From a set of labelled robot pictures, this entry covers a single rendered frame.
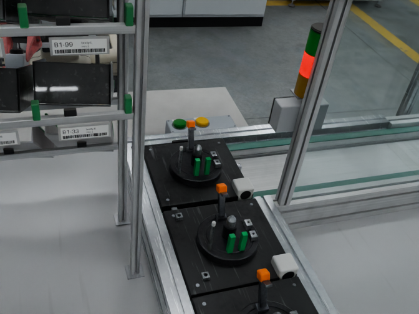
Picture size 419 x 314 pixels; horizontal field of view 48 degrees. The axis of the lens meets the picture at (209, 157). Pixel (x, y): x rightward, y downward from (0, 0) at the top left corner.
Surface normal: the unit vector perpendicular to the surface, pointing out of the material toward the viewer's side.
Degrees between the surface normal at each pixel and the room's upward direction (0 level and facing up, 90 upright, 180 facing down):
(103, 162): 0
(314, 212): 90
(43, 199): 0
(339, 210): 90
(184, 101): 0
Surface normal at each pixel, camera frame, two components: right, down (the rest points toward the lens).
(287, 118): 0.30, 0.62
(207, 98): 0.11, -0.78
